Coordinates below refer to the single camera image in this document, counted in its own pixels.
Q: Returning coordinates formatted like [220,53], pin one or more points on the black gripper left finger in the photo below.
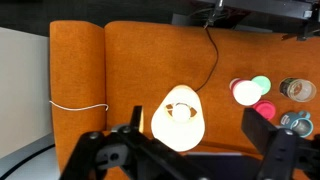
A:
[100,156]

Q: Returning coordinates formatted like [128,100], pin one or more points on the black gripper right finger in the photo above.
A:
[283,153]

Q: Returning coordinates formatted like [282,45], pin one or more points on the pink cup lid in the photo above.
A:
[265,109]

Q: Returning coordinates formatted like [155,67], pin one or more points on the white cup with pink band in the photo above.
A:
[246,92]

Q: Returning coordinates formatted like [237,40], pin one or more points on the dark round can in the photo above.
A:
[298,90]

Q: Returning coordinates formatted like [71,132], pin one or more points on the white round table black rim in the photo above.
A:
[33,165]

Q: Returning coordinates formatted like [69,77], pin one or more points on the white shade table lamp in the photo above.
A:
[178,133]

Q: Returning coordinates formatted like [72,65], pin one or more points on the orange fabric sofa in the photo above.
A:
[133,60]

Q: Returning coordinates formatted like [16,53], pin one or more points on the white cabinet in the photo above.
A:
[20,83]

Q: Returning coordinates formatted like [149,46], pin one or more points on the black breadboard table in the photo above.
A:
[266,6]

